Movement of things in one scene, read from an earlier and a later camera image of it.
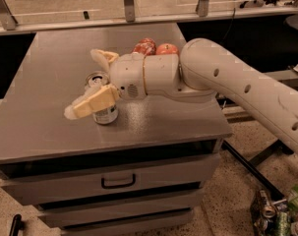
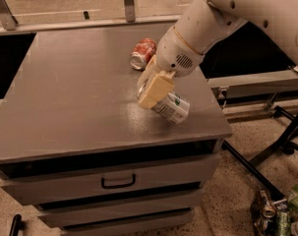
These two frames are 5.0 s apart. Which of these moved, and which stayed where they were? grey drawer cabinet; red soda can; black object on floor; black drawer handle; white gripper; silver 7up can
Moved: silver 7up can; white gripper
Stayed: black object on floor; grey drawer cabinet; black drawer handle; red soda can
